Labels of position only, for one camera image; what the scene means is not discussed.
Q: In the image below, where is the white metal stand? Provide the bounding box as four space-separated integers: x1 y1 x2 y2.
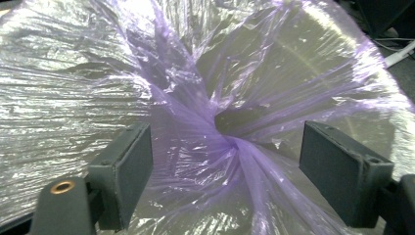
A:
385 40 415 69

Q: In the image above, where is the purple plastic bin bag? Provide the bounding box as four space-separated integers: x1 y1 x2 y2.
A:
0 0 415 235

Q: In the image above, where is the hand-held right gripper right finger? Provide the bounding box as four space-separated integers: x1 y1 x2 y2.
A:
299 120 396 229

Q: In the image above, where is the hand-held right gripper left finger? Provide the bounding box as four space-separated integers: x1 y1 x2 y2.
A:
86 121 155 231

